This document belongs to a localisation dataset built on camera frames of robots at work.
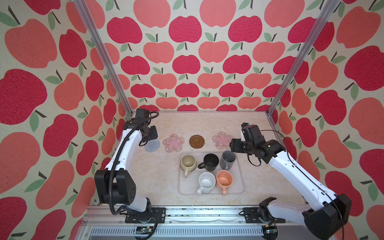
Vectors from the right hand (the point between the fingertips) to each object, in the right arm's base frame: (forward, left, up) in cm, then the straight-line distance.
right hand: (238, 143), depth 79 cm
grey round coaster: (+5, +54, -19) cm, 57 cm away
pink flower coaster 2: (+15, +6, -20) cm, 26 cm away
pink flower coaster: (+9, +40, -18) cm, 44 cm away
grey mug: (-2, +3, -16) cm, 17 cm away
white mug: (-15, +15, -18) cm, 28 cm away
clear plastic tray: (-14, +19, -10) cm, 26 cm away
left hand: (+2, +47, -1) cm, 47 cm away
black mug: (-4, +14, -17) cm, 22 cm away
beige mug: (-6, +27, -17) cm, 33 cm away
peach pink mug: (-14, +6, -18) cm, 23 cm away
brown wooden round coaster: (+12, +24, -19) cm, 32 cm away
